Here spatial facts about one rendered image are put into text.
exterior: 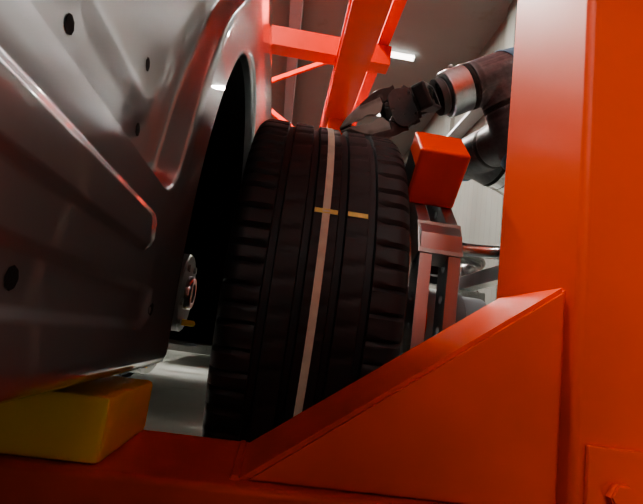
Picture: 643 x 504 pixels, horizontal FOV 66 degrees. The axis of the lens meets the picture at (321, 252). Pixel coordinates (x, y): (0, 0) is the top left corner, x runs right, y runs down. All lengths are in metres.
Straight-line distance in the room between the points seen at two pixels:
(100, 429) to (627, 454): 0.41
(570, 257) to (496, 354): 0.11
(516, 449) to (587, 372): 0.09
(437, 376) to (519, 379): 0.07
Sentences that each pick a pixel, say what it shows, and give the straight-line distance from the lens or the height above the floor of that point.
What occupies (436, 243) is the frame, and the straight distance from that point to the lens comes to 0.71.
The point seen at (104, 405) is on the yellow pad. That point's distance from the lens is 0.42.
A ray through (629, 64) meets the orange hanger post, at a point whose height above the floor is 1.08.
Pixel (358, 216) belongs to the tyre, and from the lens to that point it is 0.65.
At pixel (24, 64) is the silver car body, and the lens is 0.24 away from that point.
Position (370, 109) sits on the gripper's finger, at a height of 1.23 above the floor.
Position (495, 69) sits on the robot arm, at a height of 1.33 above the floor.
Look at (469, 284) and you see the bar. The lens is 1.12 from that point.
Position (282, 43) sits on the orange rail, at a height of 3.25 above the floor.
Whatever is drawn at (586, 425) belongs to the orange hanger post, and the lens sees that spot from 0.47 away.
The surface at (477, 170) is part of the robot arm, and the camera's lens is 1.12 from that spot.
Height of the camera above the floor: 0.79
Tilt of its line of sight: 10 degrees up
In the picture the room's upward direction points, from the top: 8 degrees clockwise
